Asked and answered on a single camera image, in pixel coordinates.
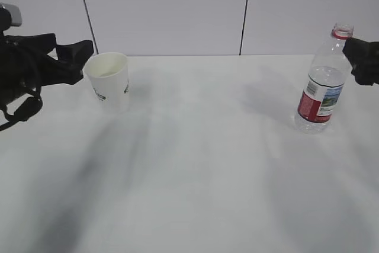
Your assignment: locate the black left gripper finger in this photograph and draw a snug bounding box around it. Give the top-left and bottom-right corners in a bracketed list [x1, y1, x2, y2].
[5, 33, 57, 56]
[56, 40, 94, 66]

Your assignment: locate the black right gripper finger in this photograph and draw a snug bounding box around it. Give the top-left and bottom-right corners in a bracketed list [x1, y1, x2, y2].
[343, 37, 378, 86]

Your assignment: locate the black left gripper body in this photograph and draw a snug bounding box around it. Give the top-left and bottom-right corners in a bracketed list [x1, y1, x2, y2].
[1, 8, 84, 104]

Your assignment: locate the white paper cup green logo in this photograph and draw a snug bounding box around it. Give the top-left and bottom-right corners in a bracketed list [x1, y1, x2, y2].
[83, 52, 129, 113]

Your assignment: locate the clear water bottle red label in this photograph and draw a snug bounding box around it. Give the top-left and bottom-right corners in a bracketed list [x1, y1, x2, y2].
[294, 23, 354, 134]

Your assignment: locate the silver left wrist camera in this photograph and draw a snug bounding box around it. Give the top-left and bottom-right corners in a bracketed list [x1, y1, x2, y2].
[1, 2, 23, 27]

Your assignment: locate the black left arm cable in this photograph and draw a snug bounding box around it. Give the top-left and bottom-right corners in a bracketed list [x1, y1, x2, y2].
[0, 45, 44, 132]

